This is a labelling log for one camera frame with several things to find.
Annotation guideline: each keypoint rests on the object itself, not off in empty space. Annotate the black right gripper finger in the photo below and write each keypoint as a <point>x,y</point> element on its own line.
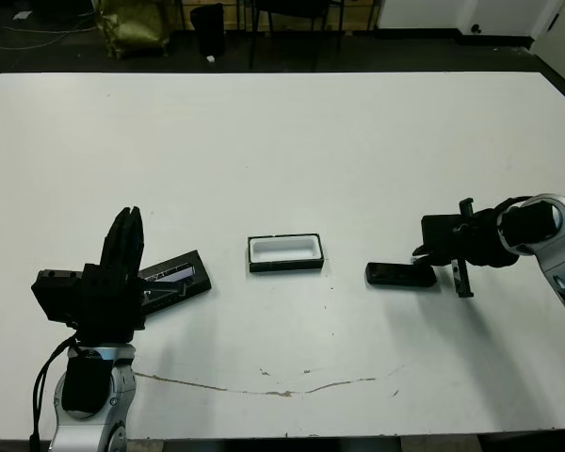
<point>440,263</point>
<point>433,251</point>

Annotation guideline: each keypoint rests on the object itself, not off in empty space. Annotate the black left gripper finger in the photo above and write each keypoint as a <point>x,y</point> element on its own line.
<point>117,249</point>
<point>138,249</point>

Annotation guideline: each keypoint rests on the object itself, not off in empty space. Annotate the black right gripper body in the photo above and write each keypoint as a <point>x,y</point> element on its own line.
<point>485,240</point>

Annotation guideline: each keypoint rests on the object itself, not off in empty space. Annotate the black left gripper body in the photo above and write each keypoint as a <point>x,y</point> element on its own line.
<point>108,311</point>

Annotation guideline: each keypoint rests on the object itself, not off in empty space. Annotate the black camera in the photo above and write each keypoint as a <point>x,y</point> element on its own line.
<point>395,274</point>

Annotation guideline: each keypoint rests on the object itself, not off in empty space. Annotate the black box lid shiny print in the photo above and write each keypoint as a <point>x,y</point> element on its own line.
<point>195,282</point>

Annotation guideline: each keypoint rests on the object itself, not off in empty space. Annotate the black box with white insert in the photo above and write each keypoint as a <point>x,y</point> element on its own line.
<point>285,249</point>

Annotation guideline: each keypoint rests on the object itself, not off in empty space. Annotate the white door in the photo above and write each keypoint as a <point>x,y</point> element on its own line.
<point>560,47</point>

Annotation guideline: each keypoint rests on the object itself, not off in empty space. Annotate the black round door stop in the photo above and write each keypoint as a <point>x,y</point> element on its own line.
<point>476,28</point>

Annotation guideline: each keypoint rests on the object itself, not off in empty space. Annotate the yellow-green plastic bag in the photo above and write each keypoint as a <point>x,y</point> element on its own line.
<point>132,28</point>

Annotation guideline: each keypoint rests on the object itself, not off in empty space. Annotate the black waste bin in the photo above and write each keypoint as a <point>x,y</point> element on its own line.
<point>207,28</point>

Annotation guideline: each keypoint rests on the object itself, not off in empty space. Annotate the wooden shipping crate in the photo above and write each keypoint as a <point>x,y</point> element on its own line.
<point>362,16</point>
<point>239,16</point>

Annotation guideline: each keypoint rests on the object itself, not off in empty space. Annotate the white paper sheet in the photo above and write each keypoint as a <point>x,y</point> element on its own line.
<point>20,15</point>

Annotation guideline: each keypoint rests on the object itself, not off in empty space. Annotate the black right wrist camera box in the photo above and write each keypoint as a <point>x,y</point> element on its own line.
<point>440,228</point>

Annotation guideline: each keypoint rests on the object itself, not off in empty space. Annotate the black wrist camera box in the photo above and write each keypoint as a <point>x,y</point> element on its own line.
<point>56,301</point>
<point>440,228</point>

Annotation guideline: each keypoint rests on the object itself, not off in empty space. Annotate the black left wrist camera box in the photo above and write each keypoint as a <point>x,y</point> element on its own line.
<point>56,301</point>

